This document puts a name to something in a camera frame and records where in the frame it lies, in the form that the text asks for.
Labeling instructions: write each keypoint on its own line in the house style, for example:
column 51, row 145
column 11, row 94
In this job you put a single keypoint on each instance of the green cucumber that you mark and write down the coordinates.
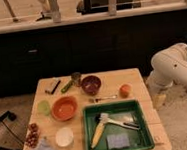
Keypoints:
column 66, row 87

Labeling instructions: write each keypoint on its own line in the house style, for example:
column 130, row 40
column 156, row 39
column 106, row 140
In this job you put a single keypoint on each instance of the light green cup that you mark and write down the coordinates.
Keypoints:
column 44, row 107

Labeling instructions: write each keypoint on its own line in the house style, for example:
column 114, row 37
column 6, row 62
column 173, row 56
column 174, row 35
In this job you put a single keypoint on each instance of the white paper cup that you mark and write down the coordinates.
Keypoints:
column 64, row 137

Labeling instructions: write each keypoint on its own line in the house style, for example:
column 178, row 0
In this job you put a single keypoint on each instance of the dark metal can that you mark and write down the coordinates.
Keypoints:
column 76, row 78

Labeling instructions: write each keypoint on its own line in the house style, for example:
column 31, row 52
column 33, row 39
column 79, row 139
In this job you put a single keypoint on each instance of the orange apple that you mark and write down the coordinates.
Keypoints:
column 125, row 90

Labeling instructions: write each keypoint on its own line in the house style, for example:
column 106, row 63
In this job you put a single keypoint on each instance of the blue sponge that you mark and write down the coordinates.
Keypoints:
column 118, row 141

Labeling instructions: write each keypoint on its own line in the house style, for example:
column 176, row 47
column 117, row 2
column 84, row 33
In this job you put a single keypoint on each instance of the white dish brush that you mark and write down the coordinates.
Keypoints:
column 104, row 117

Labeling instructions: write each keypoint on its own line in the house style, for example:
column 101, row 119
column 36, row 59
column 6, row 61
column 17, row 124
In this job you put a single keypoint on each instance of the orange bowl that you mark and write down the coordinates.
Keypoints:
column 64, row 108

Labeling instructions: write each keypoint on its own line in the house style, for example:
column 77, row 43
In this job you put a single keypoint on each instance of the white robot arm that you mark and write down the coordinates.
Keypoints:
column 169, row 66

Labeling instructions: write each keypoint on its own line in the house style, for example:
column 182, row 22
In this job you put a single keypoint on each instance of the bunch of red grapes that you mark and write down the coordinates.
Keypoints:
column 33, row 135

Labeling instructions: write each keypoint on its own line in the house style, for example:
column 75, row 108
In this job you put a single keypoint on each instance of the wooden table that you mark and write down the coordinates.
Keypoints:
column 111, row 81

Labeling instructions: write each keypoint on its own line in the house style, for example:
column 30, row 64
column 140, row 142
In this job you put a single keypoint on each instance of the dark purple bowl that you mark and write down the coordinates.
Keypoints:
column 91, row 85

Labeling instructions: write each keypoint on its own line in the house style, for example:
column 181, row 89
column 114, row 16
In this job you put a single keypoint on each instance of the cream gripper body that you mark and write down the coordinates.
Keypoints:
column 158, row 100

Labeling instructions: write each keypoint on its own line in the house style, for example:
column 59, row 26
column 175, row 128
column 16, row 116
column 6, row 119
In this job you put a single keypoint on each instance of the green plastic tray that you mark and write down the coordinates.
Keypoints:
column 126, row 111

